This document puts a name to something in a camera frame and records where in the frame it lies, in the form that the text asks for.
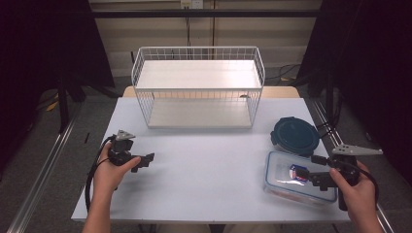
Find person's left hand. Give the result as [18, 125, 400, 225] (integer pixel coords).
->
[92, 143, 142, 196]

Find white wire two-tier rack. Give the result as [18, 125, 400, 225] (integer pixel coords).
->
[130, 46, 266, 130]

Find black curtain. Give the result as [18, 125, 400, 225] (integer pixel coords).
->
[295, 0, 412, 178]
[0, 0, 116, 176]

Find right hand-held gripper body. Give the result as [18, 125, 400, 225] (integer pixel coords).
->
[328, 144, 384, 212]

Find wooden table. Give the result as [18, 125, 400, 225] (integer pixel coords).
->
[121, 84, 301, 99]

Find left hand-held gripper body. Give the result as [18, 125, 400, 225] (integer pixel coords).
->
[107, 129, 137, 167]

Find black floor cables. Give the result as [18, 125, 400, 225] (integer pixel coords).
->
[264, 63, 303, 83]

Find person's right hand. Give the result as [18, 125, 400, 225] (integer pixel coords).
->
[328, 160, 379, 214]

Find blue and red snack packet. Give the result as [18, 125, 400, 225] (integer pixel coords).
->
[289, 163, 309, 184]

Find round container with teal lid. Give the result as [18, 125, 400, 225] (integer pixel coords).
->
[270, 116, 322, 157]

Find black horizontal metal bar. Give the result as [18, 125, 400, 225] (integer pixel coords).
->
[89, 9, 323, 19]

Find silver floor rail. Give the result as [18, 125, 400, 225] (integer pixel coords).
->
[310, 98, 396, 233]
[6, 105, 84, 233]

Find clear rectangular container blue-rimmed lid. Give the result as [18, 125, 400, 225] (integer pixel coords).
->
[262, 150, 338, 206]

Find white wall socket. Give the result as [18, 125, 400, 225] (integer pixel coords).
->
[180, 0, 205, 10]

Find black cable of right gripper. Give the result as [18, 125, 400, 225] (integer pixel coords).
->
[326, 157, 381, 208]

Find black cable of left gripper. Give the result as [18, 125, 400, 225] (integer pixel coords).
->
[84, 135, 117, 213]

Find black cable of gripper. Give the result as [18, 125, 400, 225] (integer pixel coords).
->
[326, 157, 381, 208]
[84, 135, 117, 213]

